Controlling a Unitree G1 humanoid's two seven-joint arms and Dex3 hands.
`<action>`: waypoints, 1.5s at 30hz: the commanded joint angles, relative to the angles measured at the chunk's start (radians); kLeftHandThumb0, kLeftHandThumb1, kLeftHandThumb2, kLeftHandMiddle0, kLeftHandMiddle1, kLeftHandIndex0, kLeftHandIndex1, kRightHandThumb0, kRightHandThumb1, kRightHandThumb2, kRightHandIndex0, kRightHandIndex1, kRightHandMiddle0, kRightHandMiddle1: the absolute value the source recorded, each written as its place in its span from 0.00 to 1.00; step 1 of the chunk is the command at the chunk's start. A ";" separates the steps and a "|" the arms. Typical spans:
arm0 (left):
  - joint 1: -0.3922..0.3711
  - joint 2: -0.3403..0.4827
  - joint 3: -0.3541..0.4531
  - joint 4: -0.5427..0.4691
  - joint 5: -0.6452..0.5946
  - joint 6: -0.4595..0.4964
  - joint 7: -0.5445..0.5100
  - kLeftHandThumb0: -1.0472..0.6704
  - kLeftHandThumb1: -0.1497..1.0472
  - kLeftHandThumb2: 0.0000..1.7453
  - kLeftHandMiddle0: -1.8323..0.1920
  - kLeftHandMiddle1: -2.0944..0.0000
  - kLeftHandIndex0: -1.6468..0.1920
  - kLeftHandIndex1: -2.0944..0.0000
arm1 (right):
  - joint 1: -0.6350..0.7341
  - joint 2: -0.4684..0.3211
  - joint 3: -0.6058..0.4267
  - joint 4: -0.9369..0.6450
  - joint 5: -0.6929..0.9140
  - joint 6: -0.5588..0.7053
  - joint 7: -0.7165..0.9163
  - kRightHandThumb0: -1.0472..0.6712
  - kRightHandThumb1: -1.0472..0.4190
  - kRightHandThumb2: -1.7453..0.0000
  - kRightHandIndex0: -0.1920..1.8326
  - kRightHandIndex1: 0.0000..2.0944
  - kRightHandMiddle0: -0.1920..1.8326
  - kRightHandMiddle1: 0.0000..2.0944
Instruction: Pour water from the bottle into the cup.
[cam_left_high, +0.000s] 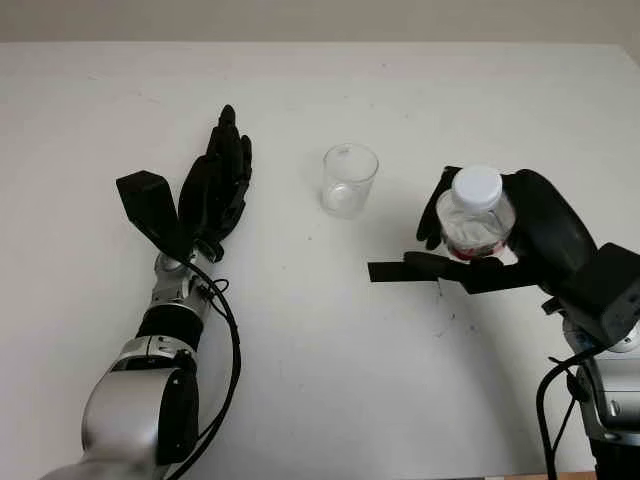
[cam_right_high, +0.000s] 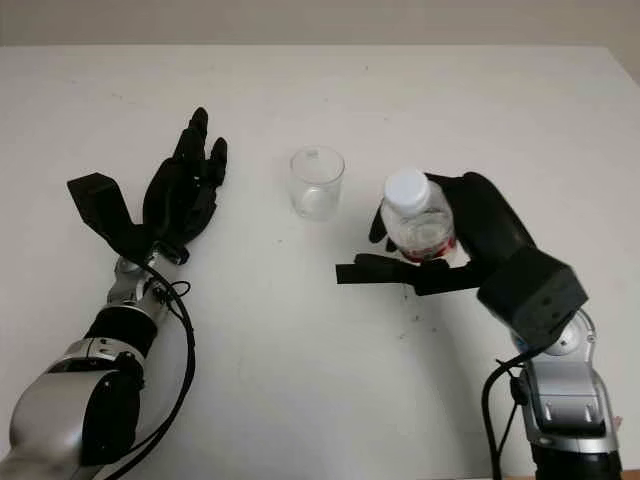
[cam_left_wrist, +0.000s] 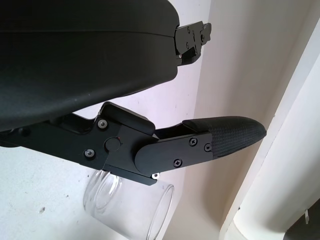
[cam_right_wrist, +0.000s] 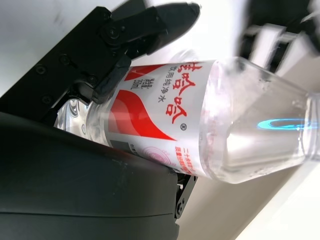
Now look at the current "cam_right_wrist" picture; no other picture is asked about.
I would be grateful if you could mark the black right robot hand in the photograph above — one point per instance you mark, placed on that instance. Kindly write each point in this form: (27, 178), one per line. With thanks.
(75, 187)

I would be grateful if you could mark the clear water bottle red label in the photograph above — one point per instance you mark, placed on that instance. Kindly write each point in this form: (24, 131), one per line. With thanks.
(155, 105)

